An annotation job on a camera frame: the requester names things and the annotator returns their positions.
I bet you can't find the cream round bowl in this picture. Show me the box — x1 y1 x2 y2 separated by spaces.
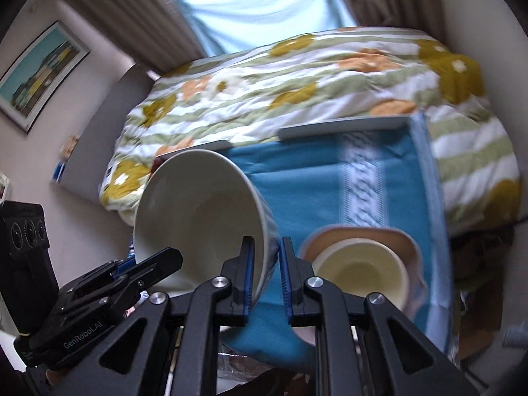
312 238 410 310

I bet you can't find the white round bowl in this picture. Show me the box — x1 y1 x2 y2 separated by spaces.
133 149 278 302

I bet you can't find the pink square handled bowl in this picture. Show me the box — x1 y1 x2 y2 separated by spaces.
299 225 428 320

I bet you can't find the grey bed headboard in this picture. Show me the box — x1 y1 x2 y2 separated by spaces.
59 65 154 206

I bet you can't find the blue white box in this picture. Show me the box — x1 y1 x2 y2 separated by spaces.
51 161 66 182

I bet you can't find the small plush toy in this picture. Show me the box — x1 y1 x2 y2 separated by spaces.
60 134 80 162

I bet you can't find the blue patterned tablecloth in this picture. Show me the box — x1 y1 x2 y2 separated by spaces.
217 114 452 372

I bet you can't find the floral green white duvet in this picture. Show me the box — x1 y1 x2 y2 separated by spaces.
98 27 522 235

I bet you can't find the grey tray table edge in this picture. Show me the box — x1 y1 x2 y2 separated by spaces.
155 115 411 164

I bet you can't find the framed houses picture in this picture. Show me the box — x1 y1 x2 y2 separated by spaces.
1 20 89 133

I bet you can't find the left brown curtain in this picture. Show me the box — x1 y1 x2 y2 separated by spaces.
63 0 206 73

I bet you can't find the light blue window cloth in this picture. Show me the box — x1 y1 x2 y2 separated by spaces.
175 0 357 56

